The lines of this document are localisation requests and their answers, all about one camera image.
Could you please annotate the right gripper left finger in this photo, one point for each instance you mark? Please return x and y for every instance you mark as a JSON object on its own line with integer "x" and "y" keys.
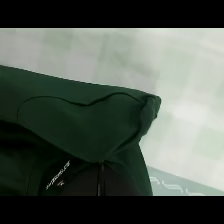
{"x": 88, "y": 181}

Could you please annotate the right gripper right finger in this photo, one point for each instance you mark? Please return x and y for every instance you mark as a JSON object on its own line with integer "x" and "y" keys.
{"x": 115, "y": 182}

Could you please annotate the dark green T-shirt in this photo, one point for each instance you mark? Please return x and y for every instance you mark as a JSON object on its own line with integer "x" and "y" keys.
{"x": 83, "y": 126}

